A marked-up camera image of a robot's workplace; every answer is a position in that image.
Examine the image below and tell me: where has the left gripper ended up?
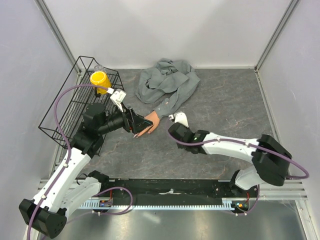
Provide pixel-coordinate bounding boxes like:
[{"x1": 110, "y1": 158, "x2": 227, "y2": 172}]
[{"x1": 98, "y1": 101, "x2": 153, "y2": 135}]

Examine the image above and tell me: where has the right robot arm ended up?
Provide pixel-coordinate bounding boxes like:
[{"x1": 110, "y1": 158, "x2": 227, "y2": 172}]
[{"x1": 168, "y1": 122, "x2": 292, "y2": 197}]

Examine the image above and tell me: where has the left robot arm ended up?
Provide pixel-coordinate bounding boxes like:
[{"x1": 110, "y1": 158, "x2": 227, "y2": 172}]
[{"x1": 19, "y1": 103, "x2": 153, "y2": 239}]

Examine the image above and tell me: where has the mannequin hand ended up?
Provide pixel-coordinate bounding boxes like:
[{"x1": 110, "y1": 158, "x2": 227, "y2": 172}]
[{"x1": 133, "y1": 111, "x2": 161, "y2": 139}]

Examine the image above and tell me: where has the grey shirt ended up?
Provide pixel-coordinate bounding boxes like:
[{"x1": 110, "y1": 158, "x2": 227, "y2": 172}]
[{"x1": 135, "y1": 58, "x2": 201, "y2": 119}]

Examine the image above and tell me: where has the yellow cup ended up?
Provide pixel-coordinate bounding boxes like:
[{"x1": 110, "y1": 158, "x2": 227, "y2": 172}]
[{"x1": 90, "y1": 71, "x2": 112, "y2": 97}]

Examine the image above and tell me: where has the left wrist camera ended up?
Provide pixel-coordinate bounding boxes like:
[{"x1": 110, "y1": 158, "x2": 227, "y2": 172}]
[{"x1": 110, "y1": 89, "x2": 127, "y2": 113}]

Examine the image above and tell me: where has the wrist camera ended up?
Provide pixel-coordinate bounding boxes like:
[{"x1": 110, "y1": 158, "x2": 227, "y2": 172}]
[
  {"x1": 168, "y1": 111, "x2": 189, "y2": 128},
  {"x1": 110, "y1": 89, "x2": 127, "y2": 113}
]

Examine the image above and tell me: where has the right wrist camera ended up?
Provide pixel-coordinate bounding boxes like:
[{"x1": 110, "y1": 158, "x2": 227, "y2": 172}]
[{"x1": 168, "y1": 111, "x2": 189, "y2": 128}]

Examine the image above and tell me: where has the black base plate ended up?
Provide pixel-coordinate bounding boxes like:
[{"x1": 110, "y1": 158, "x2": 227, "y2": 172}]
[{"x1": 100, "y1": 178, "x2": 258, "y2": 204}]

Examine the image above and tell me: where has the black wire basket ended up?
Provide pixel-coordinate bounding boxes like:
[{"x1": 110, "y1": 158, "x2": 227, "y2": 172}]
[{"x1": 38, "y1": 55, "x2": 116, "y2": 149}]

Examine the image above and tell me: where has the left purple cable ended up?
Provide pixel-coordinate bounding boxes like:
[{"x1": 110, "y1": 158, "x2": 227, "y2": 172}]
[{"x1": 25, "y1": 84, "x2": 113, "y2": 240}]

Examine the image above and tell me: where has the purple cable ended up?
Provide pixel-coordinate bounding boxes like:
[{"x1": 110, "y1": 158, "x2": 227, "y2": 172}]
[
  {"x1": 166, "y1": 119, "x2": 310, "y2": 180},
  {"x1": 25, "y1": 84, "x2": 113, "y2": 240}
]

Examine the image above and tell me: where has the slotted cable duct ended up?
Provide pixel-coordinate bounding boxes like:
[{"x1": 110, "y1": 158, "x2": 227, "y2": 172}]
[{"x1": 79, "y1": 198, "x2": 235, "y2": 211}]

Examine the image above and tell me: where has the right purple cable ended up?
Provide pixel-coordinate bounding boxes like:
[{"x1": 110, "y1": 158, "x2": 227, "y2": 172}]
[{"x1": 166, "y1": 119, "x2": 310, "y2": 180}]

